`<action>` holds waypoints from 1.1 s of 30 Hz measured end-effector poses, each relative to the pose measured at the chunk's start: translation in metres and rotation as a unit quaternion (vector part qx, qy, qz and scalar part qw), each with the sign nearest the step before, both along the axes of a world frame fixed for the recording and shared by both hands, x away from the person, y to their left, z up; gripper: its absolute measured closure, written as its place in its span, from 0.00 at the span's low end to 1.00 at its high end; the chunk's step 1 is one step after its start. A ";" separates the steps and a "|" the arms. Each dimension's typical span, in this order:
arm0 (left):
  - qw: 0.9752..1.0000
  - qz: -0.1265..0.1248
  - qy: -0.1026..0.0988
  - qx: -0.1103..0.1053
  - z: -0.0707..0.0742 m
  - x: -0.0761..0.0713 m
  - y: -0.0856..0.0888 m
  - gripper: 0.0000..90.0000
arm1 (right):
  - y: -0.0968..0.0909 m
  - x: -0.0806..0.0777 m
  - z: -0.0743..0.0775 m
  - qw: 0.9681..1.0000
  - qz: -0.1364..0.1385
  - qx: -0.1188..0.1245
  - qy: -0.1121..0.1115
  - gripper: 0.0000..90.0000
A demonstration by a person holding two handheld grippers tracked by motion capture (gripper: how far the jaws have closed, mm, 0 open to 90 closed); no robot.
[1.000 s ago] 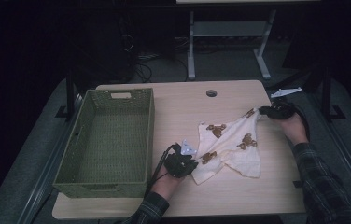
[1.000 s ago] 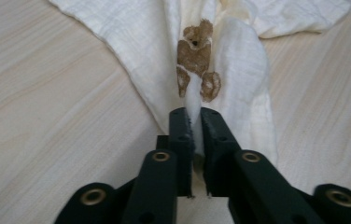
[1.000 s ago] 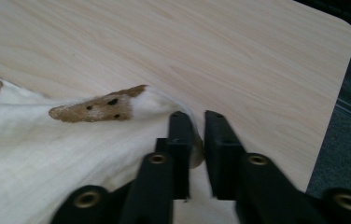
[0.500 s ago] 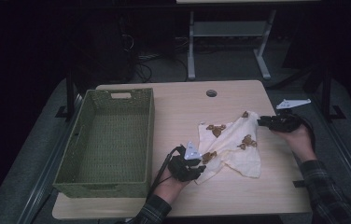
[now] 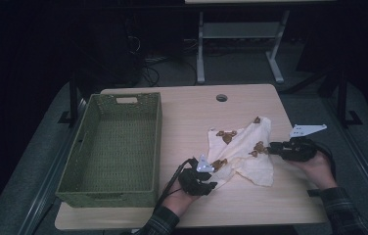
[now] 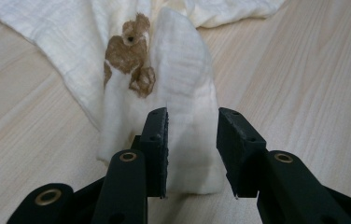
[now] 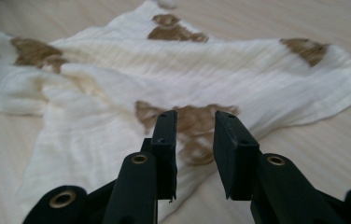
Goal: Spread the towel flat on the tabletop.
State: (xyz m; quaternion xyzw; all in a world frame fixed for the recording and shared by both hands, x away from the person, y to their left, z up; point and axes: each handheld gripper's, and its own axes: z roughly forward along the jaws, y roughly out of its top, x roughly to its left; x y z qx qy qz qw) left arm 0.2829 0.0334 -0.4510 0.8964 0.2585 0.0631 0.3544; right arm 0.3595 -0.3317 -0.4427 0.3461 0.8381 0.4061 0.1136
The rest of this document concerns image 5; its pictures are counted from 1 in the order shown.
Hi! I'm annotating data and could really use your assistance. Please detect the black floor cables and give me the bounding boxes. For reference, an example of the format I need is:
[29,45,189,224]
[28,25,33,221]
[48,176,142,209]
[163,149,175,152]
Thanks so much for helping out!
[124,18,200,88]

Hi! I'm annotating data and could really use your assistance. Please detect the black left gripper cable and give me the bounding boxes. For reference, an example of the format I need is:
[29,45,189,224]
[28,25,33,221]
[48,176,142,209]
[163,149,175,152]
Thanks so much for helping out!
[153,157,200,211]

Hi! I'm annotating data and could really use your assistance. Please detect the person's right hand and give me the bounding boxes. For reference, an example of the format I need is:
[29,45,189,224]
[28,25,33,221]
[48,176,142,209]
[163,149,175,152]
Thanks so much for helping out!
[290,151,339,191]

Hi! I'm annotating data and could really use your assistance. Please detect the aluminium rail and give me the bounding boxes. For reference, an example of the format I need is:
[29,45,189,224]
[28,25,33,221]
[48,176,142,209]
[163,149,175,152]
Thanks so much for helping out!
[321,97,368,217]
[17,97,89,235]

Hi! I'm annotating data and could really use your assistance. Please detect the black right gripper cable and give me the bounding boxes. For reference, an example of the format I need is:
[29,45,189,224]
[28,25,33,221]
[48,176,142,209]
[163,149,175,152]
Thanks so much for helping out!
[311,141,338,181]

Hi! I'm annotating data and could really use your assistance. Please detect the black metal stand post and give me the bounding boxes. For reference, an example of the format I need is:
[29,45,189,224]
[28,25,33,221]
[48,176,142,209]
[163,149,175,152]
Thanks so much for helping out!
[58,72,82,126]
[336,70,364,127]

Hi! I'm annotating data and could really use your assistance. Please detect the person's left hand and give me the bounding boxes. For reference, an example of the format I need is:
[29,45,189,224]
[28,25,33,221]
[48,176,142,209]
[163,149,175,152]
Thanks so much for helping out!
[161,180,204,218]

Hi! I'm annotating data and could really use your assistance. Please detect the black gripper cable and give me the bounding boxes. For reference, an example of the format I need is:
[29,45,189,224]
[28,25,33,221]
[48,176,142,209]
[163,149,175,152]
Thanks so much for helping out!
[153,157,200,211]
[311,141,338,181]

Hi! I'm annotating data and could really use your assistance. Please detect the green woven basket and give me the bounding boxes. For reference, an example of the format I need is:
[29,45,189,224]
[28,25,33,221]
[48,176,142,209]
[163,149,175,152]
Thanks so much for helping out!
[55,92,163,210]

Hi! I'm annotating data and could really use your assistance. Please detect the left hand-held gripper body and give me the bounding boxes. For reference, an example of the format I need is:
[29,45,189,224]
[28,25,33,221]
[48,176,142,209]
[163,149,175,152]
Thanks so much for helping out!
[177,155,215,197]

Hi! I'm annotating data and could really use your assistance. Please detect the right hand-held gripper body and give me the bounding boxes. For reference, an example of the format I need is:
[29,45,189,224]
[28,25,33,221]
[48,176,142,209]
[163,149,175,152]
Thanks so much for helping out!
[282,123,329,162]

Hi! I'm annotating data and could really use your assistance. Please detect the grey metal table frame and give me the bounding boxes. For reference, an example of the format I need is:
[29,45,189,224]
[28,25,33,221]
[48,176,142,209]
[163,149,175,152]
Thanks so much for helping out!
[196,9,291,85]

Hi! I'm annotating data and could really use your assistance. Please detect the white cloth with brown print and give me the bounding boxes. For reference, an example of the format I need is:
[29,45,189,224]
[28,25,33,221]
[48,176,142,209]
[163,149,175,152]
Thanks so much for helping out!
[207,116,275,189]

